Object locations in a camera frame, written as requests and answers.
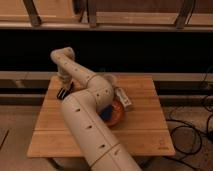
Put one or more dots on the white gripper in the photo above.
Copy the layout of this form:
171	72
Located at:
65	78

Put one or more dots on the black striped eraser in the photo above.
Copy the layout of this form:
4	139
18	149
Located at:
63	93

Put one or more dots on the orange bowl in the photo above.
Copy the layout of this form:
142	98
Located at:
116	114

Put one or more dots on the blue sponge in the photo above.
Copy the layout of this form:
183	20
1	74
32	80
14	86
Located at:
106	113

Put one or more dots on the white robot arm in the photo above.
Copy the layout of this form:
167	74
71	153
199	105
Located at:
101	149

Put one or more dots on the wooden table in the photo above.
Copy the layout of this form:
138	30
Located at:
143	130

